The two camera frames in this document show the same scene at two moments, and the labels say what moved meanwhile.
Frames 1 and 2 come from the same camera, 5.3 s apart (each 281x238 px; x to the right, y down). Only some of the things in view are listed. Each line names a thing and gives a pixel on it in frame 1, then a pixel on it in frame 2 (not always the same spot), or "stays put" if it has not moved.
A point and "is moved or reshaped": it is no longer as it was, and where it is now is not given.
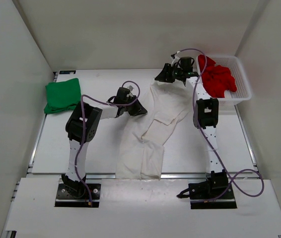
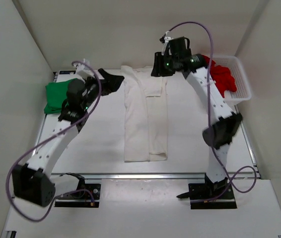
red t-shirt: [217, 79] stays put
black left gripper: [139, 109] → [110, 83]
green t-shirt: [62, 95] stays put
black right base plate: [203, 191] stays put
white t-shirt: [141, 152] is moved or reshaped
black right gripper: [166, 76] → [161, 71]
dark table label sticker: [67, 72] stays put
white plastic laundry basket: [243, 92] stays put
